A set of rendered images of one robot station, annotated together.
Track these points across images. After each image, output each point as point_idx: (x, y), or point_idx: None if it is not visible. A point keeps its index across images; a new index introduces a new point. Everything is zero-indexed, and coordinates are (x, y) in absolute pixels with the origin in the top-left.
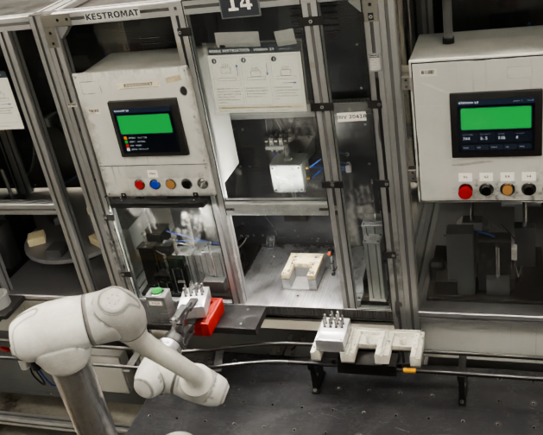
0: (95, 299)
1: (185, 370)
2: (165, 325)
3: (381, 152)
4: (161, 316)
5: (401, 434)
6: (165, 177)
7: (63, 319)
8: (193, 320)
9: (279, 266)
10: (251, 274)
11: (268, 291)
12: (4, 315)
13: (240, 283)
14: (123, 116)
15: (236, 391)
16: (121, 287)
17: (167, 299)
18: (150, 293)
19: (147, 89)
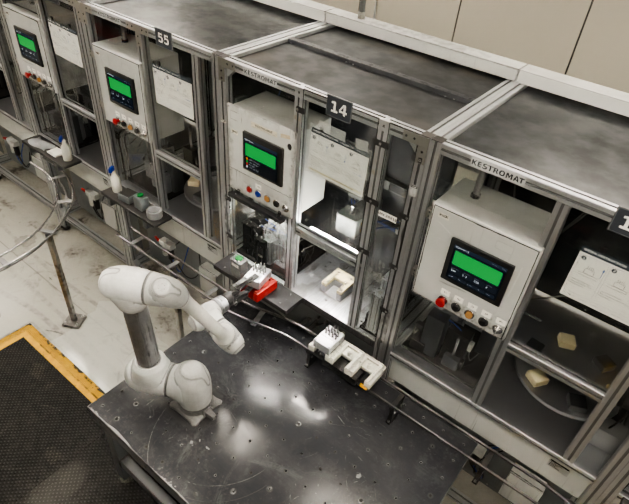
0: (152, 281)
1: (212, 330)
2: (236, 280)
3: (398, 247)
4: (236, 274)
5: (338, 422)
6: (265, 193)
7: (130, 284)
8: (250, 288)
9: (329, 271)
10: (308, 269)
11: (310, 287)
12: (153, 225)
13: (291, 276)
14: (248, 145)
15: (262, 340)
16: (170, 280)
17: (243, 266)
18: (234, 257)
19: (268, 134)
